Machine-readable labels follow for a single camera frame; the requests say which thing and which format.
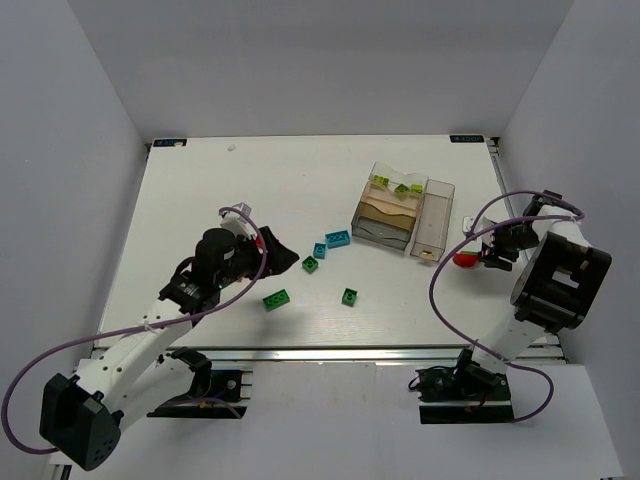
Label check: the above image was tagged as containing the green long lego brick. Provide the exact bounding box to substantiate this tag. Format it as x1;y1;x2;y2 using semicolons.
262;289;290;312

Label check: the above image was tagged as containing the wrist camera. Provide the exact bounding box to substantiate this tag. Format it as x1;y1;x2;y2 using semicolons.
462;215;494;238
219;202;253;237

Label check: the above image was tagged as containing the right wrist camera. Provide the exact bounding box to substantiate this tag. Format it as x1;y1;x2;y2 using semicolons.
462;215;494;238

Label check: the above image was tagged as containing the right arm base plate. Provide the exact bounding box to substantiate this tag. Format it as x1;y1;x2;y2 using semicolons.
408;366;515;425

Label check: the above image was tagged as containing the aluminium table rail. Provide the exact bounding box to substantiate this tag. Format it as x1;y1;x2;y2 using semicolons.
92;344;566;364

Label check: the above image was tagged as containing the blue small lego brick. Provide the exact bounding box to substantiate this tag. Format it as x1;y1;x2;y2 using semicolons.
312;242;327;259

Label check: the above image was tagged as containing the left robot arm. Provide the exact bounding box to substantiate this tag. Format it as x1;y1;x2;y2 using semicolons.
40;227;299;471

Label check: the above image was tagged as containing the clear wavy container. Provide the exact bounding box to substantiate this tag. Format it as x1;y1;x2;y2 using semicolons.
368;162;429;198

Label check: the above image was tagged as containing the lime sloped lego brick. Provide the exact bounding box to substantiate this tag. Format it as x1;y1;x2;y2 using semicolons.
394;184;410;194

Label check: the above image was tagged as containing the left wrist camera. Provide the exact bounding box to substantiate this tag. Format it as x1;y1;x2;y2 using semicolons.
219;202;253;237

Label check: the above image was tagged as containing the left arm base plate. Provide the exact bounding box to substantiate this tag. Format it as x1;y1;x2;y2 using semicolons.
146;361;253;420

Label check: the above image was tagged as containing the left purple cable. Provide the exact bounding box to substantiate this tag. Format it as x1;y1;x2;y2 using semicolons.
0;205;264;456

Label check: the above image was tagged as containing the blue table label right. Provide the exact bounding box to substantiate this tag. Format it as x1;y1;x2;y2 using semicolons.
449;134;485;143

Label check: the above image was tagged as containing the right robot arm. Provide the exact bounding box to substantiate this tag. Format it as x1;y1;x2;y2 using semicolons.
450;190;612;395

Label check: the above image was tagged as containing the green small lego brick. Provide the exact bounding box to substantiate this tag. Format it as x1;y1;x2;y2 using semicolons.
341;288;358;307
302;256;319;274

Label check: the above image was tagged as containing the orange wavy container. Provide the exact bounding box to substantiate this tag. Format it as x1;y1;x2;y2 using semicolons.
354;181;424;230

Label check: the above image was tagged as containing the red curved lego piece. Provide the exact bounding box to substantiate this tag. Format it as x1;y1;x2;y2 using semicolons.
453;253;480;269

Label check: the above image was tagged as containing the blue long lego brick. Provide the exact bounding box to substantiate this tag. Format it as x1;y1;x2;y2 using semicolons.
325;230;351;249

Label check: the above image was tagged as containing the grey wavy container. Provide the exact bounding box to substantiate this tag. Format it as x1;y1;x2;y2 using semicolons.
351;202;416;251

